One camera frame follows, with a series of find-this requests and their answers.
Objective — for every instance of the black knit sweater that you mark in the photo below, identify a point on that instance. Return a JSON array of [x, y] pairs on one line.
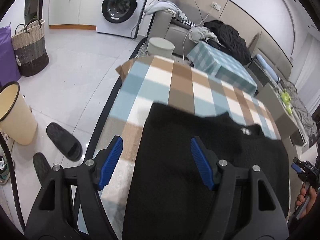
[[167, 197]]

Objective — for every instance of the purple bag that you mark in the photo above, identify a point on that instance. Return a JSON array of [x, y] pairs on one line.
[[8, 65]]

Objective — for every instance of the grey side cabinet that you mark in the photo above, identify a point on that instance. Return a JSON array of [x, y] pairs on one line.
[[288, 125]]

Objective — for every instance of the beige trash bin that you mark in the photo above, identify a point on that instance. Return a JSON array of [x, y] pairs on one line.
[[17, 120]]

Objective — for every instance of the teal checkered cloth table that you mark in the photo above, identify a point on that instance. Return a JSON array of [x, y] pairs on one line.
[[221, 66]]

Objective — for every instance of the blue pillow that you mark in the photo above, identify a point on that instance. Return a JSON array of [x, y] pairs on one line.
[[268, 68]]

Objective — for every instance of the black jacket on sofa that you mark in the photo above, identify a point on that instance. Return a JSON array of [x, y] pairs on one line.
[[230, 38]]

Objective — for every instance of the woven laundry basket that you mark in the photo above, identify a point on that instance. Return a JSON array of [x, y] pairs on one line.
[[30, 47]]

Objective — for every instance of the grey sofa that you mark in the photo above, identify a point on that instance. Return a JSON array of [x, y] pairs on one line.
[[197, 11]]

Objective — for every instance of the black slipper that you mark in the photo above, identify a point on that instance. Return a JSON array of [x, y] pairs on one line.
[[64, 141], [43, 169]]

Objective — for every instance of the white round stool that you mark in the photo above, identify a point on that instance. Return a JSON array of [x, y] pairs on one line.
[[160, 47]]

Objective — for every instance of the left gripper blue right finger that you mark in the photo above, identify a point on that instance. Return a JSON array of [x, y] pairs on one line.
[[202, 157]]

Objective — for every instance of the green toy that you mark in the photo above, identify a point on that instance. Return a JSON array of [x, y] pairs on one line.
[[286, 99]]

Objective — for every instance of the checkered tablecloth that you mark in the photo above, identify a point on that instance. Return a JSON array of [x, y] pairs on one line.
[[143, 81]]

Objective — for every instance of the grey white clothes pile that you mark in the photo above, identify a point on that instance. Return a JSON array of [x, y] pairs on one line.
[[165, 13]]

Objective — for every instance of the white washing machine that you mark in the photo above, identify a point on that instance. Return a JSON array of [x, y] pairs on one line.
[[120, 17]]

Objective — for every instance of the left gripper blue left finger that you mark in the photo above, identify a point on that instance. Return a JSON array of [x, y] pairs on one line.
[[107, 160]]

